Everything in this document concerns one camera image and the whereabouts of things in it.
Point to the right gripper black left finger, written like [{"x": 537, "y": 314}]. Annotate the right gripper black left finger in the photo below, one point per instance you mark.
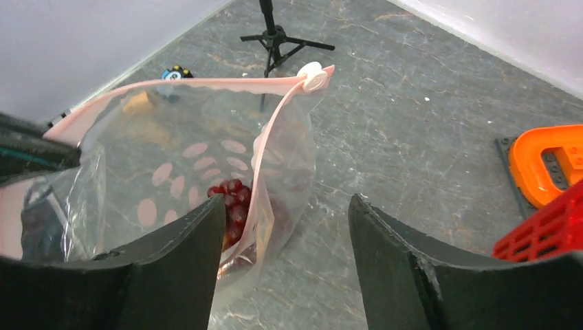
[{"x": 163, "y": 280}]

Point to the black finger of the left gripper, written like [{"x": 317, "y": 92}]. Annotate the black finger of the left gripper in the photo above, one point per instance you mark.
[{"x": 26, "y": 153}]

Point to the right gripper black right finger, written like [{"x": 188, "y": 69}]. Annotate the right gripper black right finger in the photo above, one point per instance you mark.
[{"x": 410, "y": 280}]

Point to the dark red grape bunch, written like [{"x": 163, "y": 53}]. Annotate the dark red grape bunch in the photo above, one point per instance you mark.
[{"x": 237, "y": 198}]

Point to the clear zip top bag pink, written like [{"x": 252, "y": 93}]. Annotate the clear zip top bag pink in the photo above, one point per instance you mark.
[{"x": 139, "y": 173}]

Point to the orange fruit with leaf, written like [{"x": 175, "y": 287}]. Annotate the orange fruit with leaf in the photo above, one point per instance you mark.
[{"x": 228, "y": 241}]

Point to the small wooden block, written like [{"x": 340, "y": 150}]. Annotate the small wooden block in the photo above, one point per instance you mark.
[{"x": 138, "y": 103}]

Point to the red plastic basket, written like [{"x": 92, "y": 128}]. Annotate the red plastic basket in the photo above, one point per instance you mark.
[{"x": 555, "y": 229}]

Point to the small blue robot toy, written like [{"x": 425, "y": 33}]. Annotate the small blue robot toy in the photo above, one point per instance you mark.
[{"x": 176, "y": 72}]

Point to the black tripod stand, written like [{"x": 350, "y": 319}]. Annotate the black tripod stand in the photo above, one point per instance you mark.
[{"x": 274, "y": 36}]

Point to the orange plastic handle piece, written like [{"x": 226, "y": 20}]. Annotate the orange plastic handle piece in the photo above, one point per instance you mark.
[{"x": 530, "y": 172}]

